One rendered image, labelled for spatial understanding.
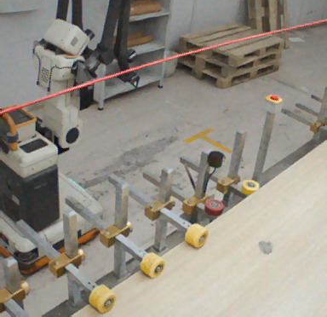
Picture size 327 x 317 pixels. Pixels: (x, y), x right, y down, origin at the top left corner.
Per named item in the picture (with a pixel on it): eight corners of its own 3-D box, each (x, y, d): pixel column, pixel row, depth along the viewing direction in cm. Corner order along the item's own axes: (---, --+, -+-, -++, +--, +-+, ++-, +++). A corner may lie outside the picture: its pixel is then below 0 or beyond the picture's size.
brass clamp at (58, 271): (48, 270, 163) (47, 260, 160) (76, 254, 172) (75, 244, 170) (58, 279, 160) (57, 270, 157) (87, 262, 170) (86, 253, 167)
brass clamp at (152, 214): (142, 215, 198) (143, 204, 195) (164, 201, 207) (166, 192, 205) (153, 222, 195) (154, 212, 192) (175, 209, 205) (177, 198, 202)
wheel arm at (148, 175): (141, 179, 236) (142, 171, 233) (146, 175, 238) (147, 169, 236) (213, 223, 216) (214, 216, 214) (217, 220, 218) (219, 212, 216)
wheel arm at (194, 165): (179, 164, 253) (180, 156, 250) (183, 161, 255) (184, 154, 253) (248, 204, 233) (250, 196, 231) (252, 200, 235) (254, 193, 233)
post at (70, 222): (69, 304, 180) (62, 210, 154) (75, 300, 183) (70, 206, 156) (74, 309, 179) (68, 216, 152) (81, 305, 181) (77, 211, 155)
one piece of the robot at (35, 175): (30, 253, 268) (18, 129, 222) (-18, 209, 293) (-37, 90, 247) (72, 230, 291) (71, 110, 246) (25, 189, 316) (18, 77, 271)
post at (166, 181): (152, 256, 218) (162, 167, 191) (157, 253, 220) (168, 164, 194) (158, 260, 216) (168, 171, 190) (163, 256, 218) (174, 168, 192)
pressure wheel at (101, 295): (94, 285, 152) (108, 284, 159) (85, 304, 152) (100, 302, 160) (106, 295, 149) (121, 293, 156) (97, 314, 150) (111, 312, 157)
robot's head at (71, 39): (61, 48, 242) (77, 25, 243) (40, 37, 251) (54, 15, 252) (77, 60, 254) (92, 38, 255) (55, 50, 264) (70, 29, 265)
